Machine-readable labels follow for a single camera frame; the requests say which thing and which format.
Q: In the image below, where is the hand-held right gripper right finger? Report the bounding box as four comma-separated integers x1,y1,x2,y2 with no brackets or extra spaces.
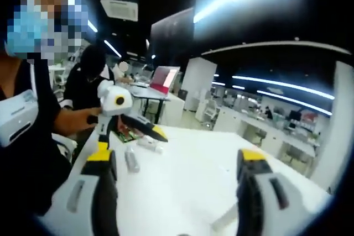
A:
236,149,308,236

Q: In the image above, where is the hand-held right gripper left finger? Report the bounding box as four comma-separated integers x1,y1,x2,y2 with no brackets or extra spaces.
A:
53,149,120,236

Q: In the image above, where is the small white pump bottle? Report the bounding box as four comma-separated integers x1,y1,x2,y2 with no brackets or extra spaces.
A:
137,137,165,155
123,146,141,174

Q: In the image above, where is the green black skincare packet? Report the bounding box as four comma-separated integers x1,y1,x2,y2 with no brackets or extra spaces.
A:
114,121,146,143

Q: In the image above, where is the person's left hand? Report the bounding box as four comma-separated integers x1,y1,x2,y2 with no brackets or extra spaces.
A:
80,107,105,129

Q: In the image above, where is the white chair armrest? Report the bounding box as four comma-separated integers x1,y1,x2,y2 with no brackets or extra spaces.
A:
51,133,79,162

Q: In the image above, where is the pink laptop screen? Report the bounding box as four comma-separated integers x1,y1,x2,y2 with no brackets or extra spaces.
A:
149,66,180,95

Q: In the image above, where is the operator in dark shirt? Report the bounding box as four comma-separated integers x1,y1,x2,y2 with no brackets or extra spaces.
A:
0,59,72,214

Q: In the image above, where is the white swivel office chair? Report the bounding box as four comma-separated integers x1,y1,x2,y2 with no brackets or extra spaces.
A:
204,100,220,127

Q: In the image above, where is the row of white office desks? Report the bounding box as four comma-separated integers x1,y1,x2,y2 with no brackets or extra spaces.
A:
215,103,321,162

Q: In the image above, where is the white chest-worn device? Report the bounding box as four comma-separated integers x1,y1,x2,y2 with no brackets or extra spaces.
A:
0,89,38,148

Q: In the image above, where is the dark hanging panel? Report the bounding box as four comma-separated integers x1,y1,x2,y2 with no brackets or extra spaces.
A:
150,6,195,60

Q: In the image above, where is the ceiling air conditioner vent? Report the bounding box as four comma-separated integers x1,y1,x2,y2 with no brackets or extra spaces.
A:
100,0,139,23

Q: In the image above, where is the office ceiling light strip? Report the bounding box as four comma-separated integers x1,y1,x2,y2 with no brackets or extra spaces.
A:
256,89,332,117
231,74,335,101

